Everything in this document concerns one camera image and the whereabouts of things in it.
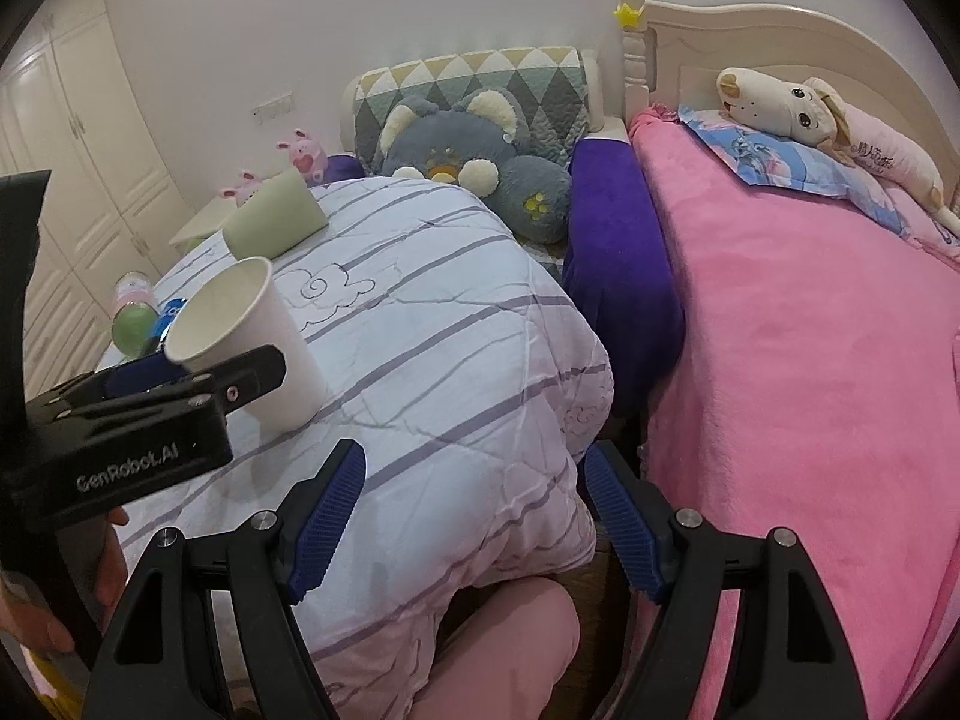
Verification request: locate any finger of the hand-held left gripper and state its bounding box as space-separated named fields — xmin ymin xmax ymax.
xmin=26 ymin=343 xmax=287 ymax=422
xmin=52 ymin=351 xmax=188 ymax=402

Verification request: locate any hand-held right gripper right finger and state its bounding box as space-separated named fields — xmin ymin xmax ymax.
xmin=583 ymin=441 xmax=875 ymax=720

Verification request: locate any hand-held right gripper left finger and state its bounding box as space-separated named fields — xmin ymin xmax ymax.
xmin=82 ymin=439 xmax=367 ymax=720

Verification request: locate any white paper cup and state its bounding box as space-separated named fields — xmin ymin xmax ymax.
xmin=163 ymin=256 xmax=331 ymax=432

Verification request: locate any pale green cup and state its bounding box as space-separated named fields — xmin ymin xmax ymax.
xmin=223 ymin=167 xmax=329 ymax=260

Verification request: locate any person's left hand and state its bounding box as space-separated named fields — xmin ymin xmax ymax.
xmin=0 ymin=506 xmax=130 ymax=655

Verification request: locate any green bottle with pink label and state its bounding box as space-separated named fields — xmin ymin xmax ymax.
xmin=111 ymin=274 xmax=160 ymax=359

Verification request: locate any blue can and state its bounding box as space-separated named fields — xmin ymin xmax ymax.
xmin=154 ymin=300 xmax=185 ymax=350

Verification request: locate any cream nightstand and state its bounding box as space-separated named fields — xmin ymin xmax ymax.
xmin=169 ymin=202 xmax=233 ymax=248

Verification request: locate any person's leg in pink pants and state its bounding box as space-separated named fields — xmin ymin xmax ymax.
xmin=409 ymin=577 xmax=582 ymax=720

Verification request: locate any pink pig toy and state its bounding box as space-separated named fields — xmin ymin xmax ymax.
xmin=219 ymin=171 xmax=260 ymax=207
xmin=277 ymin=129 xmax=329 ymax=185

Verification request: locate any white striped quilt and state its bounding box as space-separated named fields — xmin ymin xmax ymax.
xmin=90 ymin=176 xmax=616 ymax=691

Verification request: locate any pink fleece blanket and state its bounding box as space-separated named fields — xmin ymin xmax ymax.
xmin=626 ymin=101 xmax=960 ymax=720

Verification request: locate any cream wardrobe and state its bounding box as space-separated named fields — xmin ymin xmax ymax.
xmin=0 ymin=0 xmax=196 ymax=391

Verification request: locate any purple blanket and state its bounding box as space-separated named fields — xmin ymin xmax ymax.
xmin=561 ymin=136 xmax=687 ymax=421

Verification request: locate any grey bear plush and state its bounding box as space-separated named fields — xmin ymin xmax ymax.
xmin=375 ymin=86 xmax=575 ymax=245

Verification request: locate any blue cartoon pillow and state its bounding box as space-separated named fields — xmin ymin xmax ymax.
xmin=679 ymin=106 xmax=960 ymax=263

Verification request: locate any diamond pattern quilted cushion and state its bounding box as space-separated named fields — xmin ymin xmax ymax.
xmin=352 ymin=47 xmax=593 ymax=177

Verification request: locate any cream dog plush pillow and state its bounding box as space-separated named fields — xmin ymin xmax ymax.
xmin=716 ymin=67 xmax=960 ymax=235

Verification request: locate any cream wooden headboard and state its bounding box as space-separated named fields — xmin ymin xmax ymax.
xmin=615 ymin=0 xmax=960 ymax=218

